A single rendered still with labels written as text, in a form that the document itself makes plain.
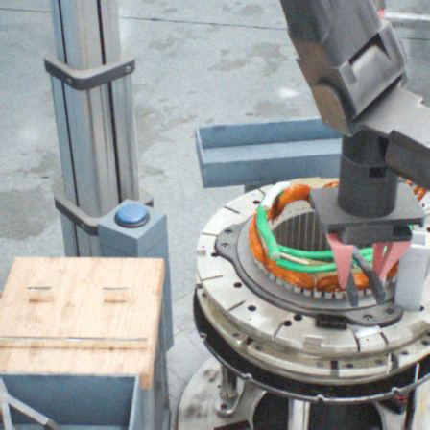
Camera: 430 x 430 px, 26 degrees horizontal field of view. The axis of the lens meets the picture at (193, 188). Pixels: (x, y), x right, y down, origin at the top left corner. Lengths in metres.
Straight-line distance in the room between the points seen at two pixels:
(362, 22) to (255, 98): 2.94
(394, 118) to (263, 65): 3.16
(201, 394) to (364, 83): 0.67
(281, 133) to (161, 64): 2.58
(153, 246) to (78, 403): 0.32
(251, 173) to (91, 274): 0.33
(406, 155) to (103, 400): 0.44
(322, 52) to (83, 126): 0.68
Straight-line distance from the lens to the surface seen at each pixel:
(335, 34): 0.77
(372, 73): 0.81
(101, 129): 1.41
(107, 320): 1.08
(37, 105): 3.76
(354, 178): 0.88
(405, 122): 0.82
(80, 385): 1.03
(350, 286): 0.94
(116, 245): 1.28
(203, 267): 1.09
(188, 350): 1.44
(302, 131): 1.46
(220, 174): 1.35
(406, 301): 1.04
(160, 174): 3.26
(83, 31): 1.34
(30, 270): 1.16
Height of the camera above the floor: 1.79
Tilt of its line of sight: 34 degrees down
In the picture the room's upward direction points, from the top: 2 degrees counter-clockwise
